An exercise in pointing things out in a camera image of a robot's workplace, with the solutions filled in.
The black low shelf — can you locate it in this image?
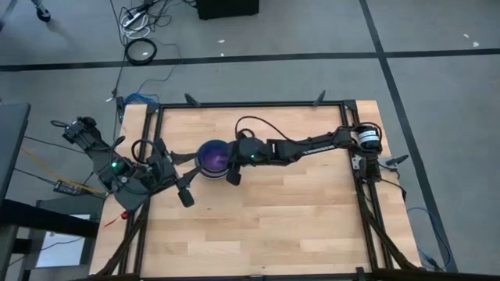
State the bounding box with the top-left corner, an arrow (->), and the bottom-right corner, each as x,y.
0,198 -> 101,281

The black chair caster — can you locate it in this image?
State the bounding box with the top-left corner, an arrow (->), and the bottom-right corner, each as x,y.
31,0 -> 52,23

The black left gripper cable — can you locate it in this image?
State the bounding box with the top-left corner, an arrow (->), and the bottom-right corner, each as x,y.
130,137 -> 166,165

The small black electronic device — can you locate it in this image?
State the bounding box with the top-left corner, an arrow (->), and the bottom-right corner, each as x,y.
52,180 -> 84,197

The white coiled cable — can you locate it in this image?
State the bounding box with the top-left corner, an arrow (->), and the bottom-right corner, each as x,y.
119,13 -> 151,40

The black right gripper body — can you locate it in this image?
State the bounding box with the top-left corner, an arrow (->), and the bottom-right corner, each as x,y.
226,135 -> 271,187

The dark grey desk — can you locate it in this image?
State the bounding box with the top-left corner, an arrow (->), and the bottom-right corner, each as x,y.
0,100 -> 32,204

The yellow cable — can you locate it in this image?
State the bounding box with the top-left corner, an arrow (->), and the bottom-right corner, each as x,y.
22,148 -> 105,195

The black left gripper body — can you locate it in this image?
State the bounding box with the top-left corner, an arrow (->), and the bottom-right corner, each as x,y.
145,137 -> 195,208

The white power strip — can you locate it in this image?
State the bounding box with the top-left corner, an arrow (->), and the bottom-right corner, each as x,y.
121,10 -> 146,27

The blue floor cable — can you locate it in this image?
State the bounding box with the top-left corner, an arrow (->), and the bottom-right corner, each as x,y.
406,206 -> 454,271

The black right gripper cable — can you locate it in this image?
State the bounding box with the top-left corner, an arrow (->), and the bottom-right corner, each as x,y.
234,115 -> 300,144

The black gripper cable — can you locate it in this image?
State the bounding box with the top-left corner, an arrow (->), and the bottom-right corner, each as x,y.
234,115 -> 300,144
130,137 -> 166,165

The red clip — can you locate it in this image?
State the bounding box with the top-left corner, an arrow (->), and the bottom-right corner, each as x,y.
103,211 -> 130,229

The black coiled cable ring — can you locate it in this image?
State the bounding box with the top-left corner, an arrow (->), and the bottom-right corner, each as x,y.
124,37 -> 158,66

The black box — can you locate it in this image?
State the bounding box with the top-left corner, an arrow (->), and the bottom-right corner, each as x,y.
195,0 -> 260,21

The purple translucent plastic bowl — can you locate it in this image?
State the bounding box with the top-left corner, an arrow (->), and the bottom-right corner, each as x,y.
196,140 -> 232,173

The black aluminium table frame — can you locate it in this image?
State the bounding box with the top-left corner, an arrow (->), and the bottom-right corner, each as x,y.
91,99 -> 423,281

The blue cable bundle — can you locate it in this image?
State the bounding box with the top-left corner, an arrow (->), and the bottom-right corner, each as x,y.
123,91 -> 160,105

